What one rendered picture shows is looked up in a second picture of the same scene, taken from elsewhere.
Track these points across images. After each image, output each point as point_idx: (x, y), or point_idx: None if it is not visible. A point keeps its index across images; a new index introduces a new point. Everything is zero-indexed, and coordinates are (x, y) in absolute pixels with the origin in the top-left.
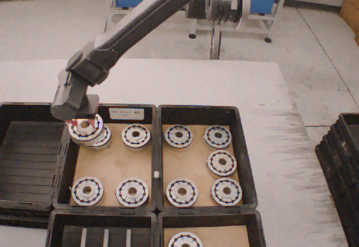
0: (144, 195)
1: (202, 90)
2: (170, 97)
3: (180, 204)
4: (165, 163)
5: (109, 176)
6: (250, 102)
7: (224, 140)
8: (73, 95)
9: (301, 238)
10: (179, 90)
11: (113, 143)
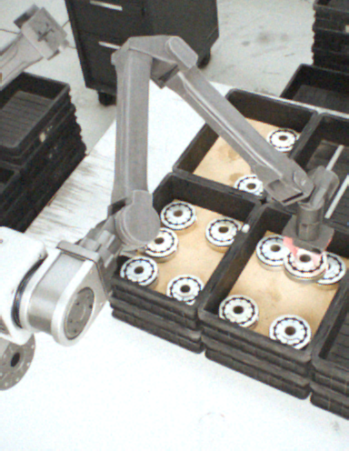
0: (264, 242)
1: (69, 416)
2: (133, 427)
3: (232, 222)
4: None
5: (294, 285)
6: None
7: (136, 262)
8: (312, 172)
9: None
10: (106, 435)
11: (271, 324)
